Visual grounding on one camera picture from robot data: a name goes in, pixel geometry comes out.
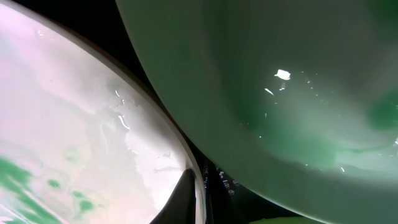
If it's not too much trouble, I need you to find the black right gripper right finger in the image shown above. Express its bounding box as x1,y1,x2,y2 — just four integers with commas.
206,174,246,224

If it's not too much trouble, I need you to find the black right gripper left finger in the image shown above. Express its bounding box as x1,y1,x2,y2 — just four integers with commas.
150,169,196,224

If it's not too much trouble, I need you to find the white plate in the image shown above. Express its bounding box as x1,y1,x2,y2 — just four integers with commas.
1,1,206,223

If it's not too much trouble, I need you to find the mint plate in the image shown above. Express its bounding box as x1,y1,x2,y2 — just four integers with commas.
117,0,397,223
249,217,323,224

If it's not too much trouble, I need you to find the round black serving tray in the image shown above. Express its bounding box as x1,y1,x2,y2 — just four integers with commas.
14,0,297,223

